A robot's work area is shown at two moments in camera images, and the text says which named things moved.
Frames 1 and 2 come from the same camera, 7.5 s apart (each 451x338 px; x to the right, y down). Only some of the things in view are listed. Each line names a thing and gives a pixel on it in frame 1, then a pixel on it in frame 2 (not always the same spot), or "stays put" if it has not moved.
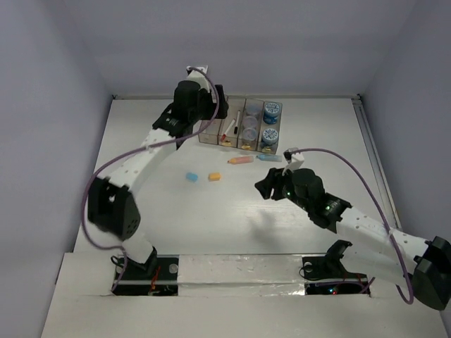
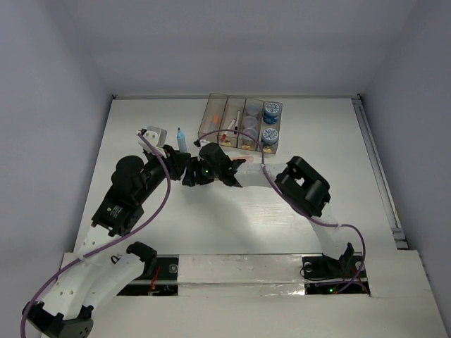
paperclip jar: (250, 122) stays put
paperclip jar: (249, 134) stays put
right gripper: (273, 178) to (194, 165)
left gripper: (213, 107) to (175, 163)
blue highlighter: (270, 158) to (181, 140)
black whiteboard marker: (235, 130) stays put
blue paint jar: (271, 113) stays put
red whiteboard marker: (223, 136) stays put
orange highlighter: (241, 160) stays put
